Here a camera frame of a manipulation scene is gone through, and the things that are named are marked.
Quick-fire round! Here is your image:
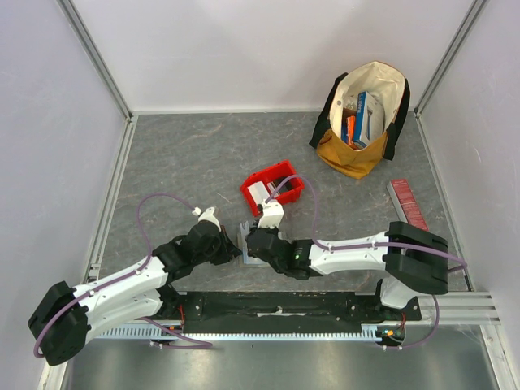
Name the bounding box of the grey card holder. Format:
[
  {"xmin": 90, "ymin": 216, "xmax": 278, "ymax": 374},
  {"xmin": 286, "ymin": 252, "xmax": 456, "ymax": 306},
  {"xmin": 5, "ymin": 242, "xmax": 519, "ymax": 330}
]
[{"xmin": 237, "ymin": 221, "xmax": 293, "ymax": 269}]

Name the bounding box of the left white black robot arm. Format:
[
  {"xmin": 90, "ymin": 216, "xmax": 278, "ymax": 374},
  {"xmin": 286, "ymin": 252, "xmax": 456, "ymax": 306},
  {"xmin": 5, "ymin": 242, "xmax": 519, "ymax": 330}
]
[{"xmin": 28, "ymin": 220, "xmax": 240, "ymax": 366}]

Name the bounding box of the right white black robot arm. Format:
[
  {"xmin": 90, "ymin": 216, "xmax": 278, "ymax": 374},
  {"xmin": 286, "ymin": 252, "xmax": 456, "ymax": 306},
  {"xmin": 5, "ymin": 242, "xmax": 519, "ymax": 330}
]
[{"xmin": 245, "ymin": 221, "xmax": 449, "ymax": 320}]

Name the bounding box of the red plastic bin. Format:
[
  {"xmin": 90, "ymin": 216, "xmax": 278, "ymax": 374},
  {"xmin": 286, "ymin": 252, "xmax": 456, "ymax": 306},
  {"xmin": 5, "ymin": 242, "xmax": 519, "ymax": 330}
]
[{"xmin": 240, "ymin": 160, "xmax": 305, "ymax": 217}]

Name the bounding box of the red grey flat box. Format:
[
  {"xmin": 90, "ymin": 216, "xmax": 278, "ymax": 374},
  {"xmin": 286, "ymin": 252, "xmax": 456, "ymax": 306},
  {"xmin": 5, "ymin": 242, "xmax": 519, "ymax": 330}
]
[{"xmin": 387, "ymin": 179, "xmax": 429, "ymax": 232}]

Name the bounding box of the orange box in bag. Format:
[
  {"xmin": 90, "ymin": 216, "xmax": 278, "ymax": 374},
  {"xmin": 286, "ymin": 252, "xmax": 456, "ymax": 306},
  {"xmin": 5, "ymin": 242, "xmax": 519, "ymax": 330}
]
[{"xmin": 340, "ymin": 115, "xmax": 356, "ymax": 145}]

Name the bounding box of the blue box in bag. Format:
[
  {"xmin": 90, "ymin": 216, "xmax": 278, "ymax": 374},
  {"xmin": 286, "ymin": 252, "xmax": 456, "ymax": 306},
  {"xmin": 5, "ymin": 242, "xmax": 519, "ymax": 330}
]
[{"xmin": 353, "ymin": 91, "xmax": 376, "ymax": 149}]

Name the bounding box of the yellow canvas tote bag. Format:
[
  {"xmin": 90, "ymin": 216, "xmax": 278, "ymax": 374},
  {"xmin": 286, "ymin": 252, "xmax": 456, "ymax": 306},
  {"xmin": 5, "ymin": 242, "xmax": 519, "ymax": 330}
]
[{"xmin": 309, "ymin": 61, "xmax": 410, "ymax": 179}]

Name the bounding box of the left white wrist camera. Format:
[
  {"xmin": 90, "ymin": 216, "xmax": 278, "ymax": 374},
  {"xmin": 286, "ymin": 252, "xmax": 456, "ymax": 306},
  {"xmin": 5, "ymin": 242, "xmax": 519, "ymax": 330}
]
[{"xmin": 192, "ymin": 206, "xmax": 220, "ymax": 227}]

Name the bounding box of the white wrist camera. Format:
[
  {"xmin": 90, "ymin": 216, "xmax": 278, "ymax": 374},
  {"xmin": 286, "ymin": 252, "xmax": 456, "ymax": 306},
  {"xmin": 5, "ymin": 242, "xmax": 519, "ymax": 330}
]
[
  {"xmin": 257, "ymin": 200, "xmax": 284, "ymax": 229},
  {"xmin": 192, "ymin": 206, "xmax": 220, "ymax": 227}
]

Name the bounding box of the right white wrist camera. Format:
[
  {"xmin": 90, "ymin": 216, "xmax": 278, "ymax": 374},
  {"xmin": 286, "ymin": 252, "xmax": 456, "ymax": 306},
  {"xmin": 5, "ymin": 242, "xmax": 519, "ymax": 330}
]
[{"xmin": 257, "ymin": 200, "xmax": 284, "ymax": 229}]

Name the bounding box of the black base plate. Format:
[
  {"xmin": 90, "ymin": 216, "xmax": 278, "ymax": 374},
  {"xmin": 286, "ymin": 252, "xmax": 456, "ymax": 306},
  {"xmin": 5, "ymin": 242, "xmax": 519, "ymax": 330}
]
[{"xmin": 158, "ymin": 290, "xmax": 423, "ymax": 335}]

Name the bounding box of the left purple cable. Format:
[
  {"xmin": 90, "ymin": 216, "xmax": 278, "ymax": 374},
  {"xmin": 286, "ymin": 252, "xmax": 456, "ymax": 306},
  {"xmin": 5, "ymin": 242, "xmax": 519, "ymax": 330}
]
[{"xmin": 32, "ymin": 193, "xmax": 204, "ymax": 358}]

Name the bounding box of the blue slotted cable duct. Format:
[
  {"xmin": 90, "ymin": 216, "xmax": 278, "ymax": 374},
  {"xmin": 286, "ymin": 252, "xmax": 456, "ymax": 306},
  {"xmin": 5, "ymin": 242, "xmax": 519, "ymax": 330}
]
[{"xmin": 97, "ymin": 323, "xmax": 398, "ymax": 342}]

